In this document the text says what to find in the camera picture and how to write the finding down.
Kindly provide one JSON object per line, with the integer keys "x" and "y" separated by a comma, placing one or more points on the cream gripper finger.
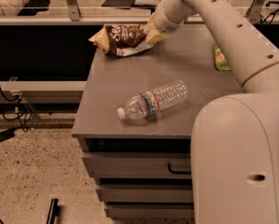
{"x": 153, "y": 35}

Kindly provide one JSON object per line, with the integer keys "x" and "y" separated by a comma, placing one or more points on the brown chip bag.
{"x": 121, "y": 39}

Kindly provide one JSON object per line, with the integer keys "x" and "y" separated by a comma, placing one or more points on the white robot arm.
{"x": 235, "y": 139}

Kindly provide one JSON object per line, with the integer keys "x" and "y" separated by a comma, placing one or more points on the green snack bag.
{"x": 221, "y": 62}

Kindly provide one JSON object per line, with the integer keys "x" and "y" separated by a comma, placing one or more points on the clear plastic water bottle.
{"x": 150, "y": 102}

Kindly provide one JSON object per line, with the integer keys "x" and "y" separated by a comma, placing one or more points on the grey drawer cabinet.
{"x": 128, "y": 159}

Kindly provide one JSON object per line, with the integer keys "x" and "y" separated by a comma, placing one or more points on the black power adapter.
{"x": 7, "y": 134}

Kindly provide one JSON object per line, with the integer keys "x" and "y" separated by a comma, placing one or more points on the black floor stand foot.
{"x": 54, "y": 210}

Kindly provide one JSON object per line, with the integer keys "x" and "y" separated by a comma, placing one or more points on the metal railing frame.
{"x": 92, "y": 11}

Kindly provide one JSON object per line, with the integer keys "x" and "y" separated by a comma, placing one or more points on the black drawer handle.
{"x": 176, "y": 170}

